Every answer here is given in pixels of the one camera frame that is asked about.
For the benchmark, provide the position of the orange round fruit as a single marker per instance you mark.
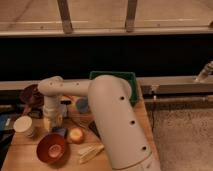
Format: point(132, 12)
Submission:
point(76, 135)

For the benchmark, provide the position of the white paper cup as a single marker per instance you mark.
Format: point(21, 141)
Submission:
point(25, 126)

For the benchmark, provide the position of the orange carrot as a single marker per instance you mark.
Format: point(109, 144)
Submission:
point(67, 97)

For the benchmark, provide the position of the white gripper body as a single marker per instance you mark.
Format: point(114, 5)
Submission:
point(52, 112)

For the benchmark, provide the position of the red bowl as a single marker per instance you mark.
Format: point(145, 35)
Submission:
point(51, 148)

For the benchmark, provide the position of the blue sponge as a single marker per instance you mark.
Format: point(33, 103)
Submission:
point(61, 131)

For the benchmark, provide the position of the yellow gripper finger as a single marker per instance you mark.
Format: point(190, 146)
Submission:
point(47, 124)
point(64, 111)

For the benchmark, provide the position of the black rectangular block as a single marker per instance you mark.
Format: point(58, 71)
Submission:
point(93, 128)

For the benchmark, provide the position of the small blue cup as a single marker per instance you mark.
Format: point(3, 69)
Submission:
point(82, 105)

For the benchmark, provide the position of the dark maroon bowl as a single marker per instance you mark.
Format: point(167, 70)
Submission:
point(31, 96)

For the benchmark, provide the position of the green plastic tray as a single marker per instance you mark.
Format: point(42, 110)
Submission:
point(128, 76)

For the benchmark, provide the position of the metal rail beam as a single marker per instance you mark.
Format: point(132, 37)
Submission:
point(175, 85)

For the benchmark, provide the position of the black handled tool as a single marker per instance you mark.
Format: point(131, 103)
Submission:
point(66, 102)

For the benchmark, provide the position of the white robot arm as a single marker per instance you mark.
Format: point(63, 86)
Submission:
point(121, 133)

